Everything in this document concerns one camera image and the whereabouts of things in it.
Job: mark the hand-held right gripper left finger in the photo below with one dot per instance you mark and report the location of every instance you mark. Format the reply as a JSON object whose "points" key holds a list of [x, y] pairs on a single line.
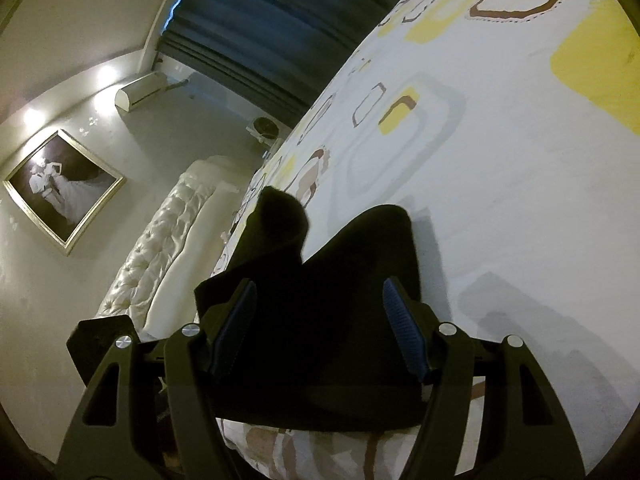
{"points": [[235, 325]]}

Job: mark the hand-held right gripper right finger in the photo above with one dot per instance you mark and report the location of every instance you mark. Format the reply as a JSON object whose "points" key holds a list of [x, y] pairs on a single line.
{"points": [[405, 335]]}

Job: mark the black pants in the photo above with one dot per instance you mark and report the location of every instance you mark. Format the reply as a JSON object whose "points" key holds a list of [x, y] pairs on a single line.
{"points": [[325, 310]]}

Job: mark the white tufted headboard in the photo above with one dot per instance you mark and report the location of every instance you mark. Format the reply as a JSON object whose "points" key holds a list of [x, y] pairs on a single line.
{"points": [[155, 250]]}

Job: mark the patterned white bedsheet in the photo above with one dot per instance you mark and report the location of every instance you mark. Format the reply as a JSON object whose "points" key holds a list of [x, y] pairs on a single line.
{"points": [[500, 160]]}

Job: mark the small white fan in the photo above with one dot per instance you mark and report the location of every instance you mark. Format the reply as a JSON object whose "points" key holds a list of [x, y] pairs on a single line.
{"points": [[265, 126]]}

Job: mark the white air conditioner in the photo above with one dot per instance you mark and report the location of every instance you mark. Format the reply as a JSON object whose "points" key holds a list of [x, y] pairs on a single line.
{"points": [[140, 91]]}

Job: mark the dark blue curtains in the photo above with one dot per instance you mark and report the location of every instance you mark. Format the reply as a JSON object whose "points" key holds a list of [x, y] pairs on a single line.
{"points": [[280, 35]]}

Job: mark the framed wall picture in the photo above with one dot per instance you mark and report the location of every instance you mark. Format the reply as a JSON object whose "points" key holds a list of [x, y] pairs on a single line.
{"points": [[60, 190]]}

